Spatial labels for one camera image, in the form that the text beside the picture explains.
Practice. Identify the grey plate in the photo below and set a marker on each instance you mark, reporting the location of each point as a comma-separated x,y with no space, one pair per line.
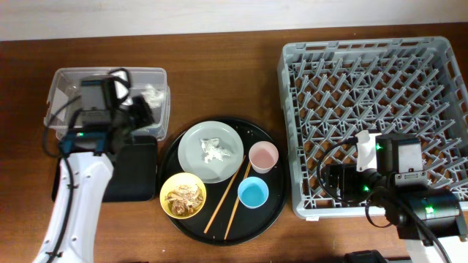
190,154

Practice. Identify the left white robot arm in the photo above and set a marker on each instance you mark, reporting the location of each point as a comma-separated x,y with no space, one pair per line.
99,142

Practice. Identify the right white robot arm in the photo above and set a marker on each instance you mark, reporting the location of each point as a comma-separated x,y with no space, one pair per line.
389,174

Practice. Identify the yellow bowl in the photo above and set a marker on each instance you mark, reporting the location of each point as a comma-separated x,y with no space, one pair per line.
183,178

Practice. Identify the white tissue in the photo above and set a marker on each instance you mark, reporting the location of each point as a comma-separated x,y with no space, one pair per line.
212,150
153,96

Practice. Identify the grey dishwasher rack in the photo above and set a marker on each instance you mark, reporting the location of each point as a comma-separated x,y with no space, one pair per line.
332,90

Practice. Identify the blue plastic cup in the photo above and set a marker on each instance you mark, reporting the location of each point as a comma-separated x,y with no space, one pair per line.
253,192

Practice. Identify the pink plastic cup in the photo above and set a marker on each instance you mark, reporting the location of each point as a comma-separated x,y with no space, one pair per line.
263,156

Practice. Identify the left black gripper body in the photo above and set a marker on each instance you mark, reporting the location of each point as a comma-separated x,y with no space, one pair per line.
136,116

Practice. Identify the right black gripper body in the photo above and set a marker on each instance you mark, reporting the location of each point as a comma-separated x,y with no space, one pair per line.
353,185

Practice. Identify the wooden chopstick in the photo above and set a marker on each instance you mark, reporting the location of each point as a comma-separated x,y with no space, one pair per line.
226,191
235,206

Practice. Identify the round black serving tray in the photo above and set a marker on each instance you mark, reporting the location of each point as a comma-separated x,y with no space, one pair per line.
247,223

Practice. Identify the black rectangular tray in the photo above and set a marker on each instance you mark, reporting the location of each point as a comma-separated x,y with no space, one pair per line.
135,175

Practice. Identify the food scraps and shells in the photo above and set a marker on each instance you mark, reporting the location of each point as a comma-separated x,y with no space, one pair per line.
185,200

